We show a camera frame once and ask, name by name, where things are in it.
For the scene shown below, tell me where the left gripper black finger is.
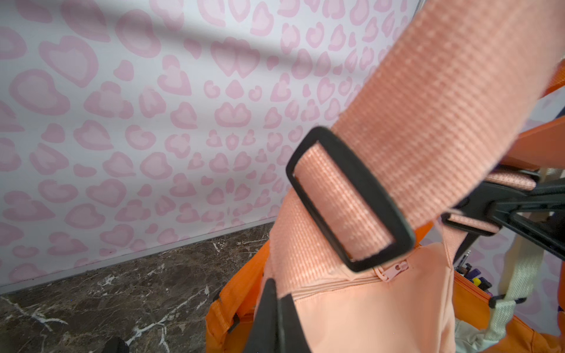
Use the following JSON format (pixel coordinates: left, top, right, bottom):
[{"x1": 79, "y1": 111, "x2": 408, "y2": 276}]
[{"x1": 244, "y1": 278, "x2": 310, "y2": 353}]

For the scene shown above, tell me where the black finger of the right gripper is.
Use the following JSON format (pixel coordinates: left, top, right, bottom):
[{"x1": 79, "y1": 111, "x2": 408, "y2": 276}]
[{"x1": 441, "y1": 179, "x2": 564, "y2": 260}]

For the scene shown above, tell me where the white orange sling bag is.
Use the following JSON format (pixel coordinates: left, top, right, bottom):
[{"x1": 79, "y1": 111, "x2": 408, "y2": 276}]
[{"x1": 454, "y1": 167, "x2": 565, "y2": 353}]

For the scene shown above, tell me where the orange sling bag front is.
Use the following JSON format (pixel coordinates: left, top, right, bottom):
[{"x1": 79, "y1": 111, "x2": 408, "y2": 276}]
[{"x1": 205, "y1": 56, "x2": 565, "y2": 353}]

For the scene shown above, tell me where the pink sling bag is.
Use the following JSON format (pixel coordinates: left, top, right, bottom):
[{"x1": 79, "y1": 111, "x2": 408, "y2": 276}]
[{"x1": 265, "y1": 1, "x2": 564, "y2": 352}]

